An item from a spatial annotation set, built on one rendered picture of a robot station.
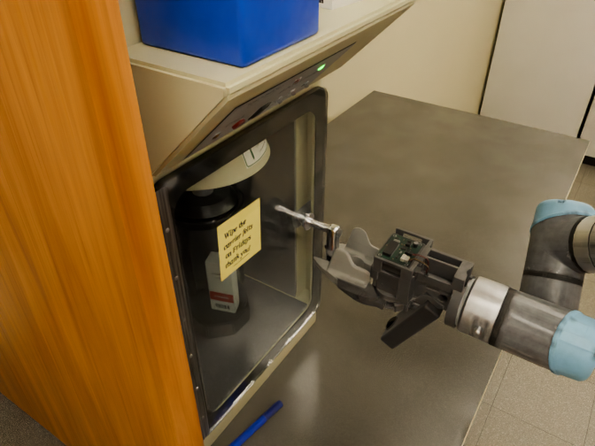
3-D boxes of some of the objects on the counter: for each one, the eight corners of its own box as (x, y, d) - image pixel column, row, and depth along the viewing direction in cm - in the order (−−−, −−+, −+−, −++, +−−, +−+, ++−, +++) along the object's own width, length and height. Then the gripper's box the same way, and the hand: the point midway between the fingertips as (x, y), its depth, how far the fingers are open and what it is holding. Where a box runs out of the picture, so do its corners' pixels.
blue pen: (207, 468, 71) (206, 464, 70) (278, 403, 79) (278, 398, 79) (212, 473, 70) (212, 469, 70) (283, 407, 79) (282, 403, 78)
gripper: (485, 248, 66) (338, 197, 75) (456, 300, 59) (298, 237, 68) (472, 295, 71) (336, 242, 80) (444, 348, 64) (300, 284, 73)
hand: (328, 258), depth 75 cm, fingers closed
